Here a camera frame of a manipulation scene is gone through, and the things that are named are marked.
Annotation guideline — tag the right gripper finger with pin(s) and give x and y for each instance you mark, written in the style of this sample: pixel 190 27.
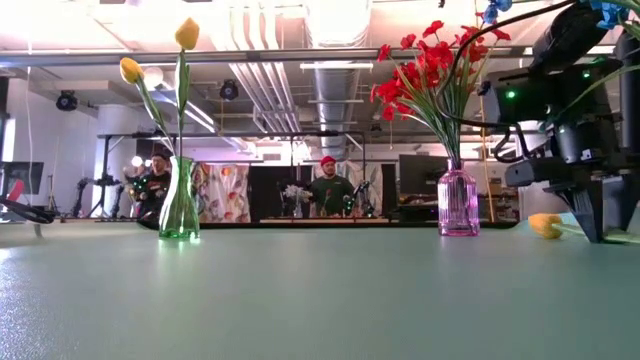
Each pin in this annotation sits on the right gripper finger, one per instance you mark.
pixel 622 200
pixel 585 210

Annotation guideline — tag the yellow artificial tulip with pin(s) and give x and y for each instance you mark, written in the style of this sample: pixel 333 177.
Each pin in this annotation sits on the yellow artificial tulip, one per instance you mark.
pixel 545 225
pixel 187 32
pixel 131 69

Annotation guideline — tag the black background robot arm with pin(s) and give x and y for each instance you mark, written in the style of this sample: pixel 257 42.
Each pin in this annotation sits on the black background robot arm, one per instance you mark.
pixel 362 197
pixel 95 182

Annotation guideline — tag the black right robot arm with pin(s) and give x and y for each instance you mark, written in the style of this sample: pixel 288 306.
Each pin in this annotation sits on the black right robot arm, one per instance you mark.
pixel 550 95

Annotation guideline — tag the purple glass vase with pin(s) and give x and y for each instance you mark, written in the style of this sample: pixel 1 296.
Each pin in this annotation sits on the purple glass vase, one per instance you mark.
pixel 457 200

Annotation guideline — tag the green glass vase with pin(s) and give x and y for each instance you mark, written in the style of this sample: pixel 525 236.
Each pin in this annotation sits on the green glass vase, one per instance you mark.
pixel 179 215

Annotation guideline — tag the black monitor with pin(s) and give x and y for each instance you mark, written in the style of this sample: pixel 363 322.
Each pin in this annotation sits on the black monitor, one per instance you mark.
pixel 417 175

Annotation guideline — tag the person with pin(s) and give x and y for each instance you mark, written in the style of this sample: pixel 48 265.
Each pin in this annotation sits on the person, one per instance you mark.
pixel 155 187
pixel 330 192

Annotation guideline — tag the white ceiling light bar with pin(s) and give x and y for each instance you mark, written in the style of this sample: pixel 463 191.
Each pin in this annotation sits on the white ceiling light bar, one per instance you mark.
pixel 335 65

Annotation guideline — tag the green table mat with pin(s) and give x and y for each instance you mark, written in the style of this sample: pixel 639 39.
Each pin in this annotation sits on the green table mat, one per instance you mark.
pixel 320 310

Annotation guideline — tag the white flower bouquet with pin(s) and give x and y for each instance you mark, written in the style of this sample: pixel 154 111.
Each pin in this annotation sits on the white flower bouquet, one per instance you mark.
pixel 297 192

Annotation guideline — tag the black ceiling spot lamp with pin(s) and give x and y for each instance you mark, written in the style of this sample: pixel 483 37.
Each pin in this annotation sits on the black ceiling spot lamp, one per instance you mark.
pixel 229 90
pixel 66 101

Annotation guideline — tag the floral curtain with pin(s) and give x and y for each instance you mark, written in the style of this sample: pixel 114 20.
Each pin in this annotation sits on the floral curtain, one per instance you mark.
pixel 220 192

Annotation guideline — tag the small red tag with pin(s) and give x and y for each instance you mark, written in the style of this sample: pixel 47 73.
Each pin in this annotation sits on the small red tag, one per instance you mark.
pixel 15 190

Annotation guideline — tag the silver ceiling duct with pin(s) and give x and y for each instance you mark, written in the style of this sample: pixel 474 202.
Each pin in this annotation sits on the silver ceiling duct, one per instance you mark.
pixel 335 90

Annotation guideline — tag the black metal rack frame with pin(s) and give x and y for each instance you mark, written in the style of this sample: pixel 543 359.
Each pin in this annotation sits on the black metal rack frame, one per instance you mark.
pixel 250 134

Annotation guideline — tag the dark wall screen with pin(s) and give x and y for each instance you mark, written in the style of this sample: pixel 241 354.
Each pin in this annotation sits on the dark wall screen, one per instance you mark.
pixel 25 175

